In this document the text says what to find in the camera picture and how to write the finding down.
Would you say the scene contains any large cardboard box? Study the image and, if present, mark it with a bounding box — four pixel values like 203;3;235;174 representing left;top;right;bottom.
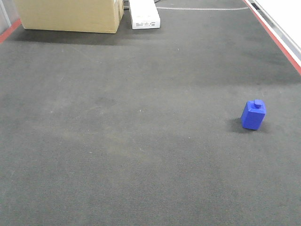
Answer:
15;0;124;33

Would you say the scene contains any red conveyor side rail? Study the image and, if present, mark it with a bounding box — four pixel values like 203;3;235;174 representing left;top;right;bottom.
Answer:
244;0;301;75

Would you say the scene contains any blue plastic bottle-shaped part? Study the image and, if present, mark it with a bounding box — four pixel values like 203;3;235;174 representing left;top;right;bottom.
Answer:
240;99;267;130

